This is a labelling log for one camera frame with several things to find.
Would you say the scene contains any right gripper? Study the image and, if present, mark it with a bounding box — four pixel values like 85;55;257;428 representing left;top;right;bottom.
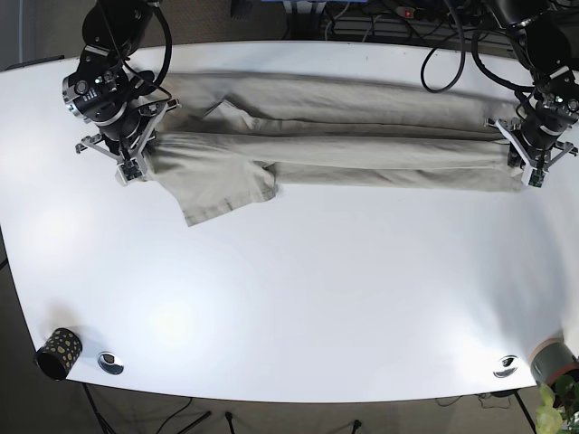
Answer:
75;99;180;186

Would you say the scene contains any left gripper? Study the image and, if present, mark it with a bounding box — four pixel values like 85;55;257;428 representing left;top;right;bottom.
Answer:
487;118;578;188

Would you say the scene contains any beige grey T-shirt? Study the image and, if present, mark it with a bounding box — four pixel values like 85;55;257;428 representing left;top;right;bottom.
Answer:
145;73;523;226

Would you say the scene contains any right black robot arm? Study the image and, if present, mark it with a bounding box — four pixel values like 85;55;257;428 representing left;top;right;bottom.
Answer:
62;1;179;185

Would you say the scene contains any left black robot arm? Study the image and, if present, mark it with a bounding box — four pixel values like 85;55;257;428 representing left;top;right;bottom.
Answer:
442;1;578;191

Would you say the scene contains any grey plant pot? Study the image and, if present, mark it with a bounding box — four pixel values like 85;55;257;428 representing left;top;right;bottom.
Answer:
528;338;578;386

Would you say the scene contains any black gold-dotted cup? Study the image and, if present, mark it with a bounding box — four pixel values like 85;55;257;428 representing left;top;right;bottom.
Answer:
34;327;83;381

